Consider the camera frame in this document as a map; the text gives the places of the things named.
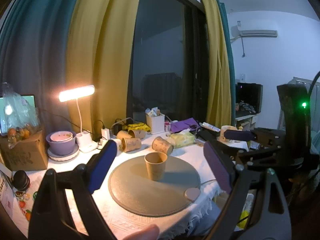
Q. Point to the patterned brown cup lying right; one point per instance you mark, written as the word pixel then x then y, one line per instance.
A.
pixel 161 145

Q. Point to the yellow curtain left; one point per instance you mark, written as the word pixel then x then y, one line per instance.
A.
pixel 99 49

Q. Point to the yellow curtain right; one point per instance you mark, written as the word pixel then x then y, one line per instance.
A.
pixel 219 109

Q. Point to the patterned brown cup rear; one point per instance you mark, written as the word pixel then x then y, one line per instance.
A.
pixel 137 133

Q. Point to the yellow tissue pack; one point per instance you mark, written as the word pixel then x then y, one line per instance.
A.
pixel 181 139

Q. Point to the teal curtain left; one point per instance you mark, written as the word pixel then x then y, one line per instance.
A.
pixel 33 55

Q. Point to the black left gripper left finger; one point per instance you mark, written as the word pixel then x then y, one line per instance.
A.
pixel 51 217

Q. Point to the plastic bag of fruit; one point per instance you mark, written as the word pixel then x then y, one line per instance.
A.
pixel 20 117

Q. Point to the purple bowl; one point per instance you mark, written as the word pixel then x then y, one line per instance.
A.
pixel 61 142

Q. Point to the yellow curtain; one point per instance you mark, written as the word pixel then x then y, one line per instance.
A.
pixel 219 109
pixel 99 49

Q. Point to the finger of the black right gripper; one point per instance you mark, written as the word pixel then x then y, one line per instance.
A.
pixel 240 135

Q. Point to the white plate under bowl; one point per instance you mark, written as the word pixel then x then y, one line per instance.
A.
pixel 64 157

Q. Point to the fingertip at bottom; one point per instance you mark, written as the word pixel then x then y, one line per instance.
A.
pixel 151 232

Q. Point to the black round jar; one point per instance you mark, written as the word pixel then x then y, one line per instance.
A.
pixel 21 181

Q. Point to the white tube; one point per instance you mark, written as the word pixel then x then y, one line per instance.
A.
pixel 209 127

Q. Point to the white charger plug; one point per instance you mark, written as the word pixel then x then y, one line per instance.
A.
pixel 105 134

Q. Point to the white paper cup lying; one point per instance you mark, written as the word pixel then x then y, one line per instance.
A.
pixel 118 143

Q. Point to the air conditioner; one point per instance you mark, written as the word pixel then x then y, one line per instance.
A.
pixel 254 28

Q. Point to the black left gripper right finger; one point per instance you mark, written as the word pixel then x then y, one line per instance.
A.
pixel 269 216

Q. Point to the purple cloth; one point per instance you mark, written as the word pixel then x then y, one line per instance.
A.
pixel 179 126

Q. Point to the white desk lamp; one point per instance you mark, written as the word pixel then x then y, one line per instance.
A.
pixel 83 138

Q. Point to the plain brown paper cup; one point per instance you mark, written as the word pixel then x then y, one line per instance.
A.
pixel 155 165

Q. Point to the black monitor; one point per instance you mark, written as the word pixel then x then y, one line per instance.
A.
pixel 250 93

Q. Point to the patterned brown cup lying left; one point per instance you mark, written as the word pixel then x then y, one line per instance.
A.
pixel 131 144

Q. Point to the round grey placemat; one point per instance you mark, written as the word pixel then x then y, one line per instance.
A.
pixel 130 187

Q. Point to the patterned brown cup lying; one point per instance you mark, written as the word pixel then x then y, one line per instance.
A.
pixel 131 144
pixel 161 145

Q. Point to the white plastic basket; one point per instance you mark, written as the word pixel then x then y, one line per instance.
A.
pixel 155 120

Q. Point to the yellow snack bag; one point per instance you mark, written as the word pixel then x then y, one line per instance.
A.
pixel 139 126

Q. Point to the cardboard box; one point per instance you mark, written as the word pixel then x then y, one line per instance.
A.
pixel 28 155

